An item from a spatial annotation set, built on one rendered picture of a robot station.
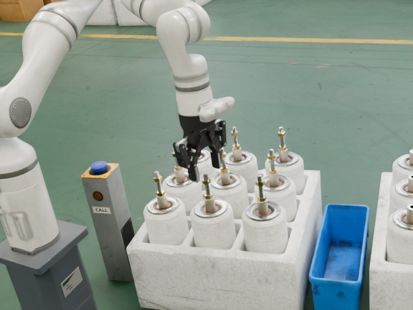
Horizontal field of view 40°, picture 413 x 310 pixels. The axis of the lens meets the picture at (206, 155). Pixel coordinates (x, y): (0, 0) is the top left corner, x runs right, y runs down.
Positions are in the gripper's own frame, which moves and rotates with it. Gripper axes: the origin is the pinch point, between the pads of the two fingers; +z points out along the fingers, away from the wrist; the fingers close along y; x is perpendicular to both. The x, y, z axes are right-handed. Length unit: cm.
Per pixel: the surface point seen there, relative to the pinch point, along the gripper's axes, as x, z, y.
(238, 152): -9.2, 7.7, -20.6
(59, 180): -90, 35, -12
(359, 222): 17.0, 28.2, -34.5
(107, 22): -265, 33, -171
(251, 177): -5.4, 14.0, -20.4
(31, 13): -360, 30, -165
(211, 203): 0.9, 8.1, 0.8
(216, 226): 3.8, 11.6, 3.0
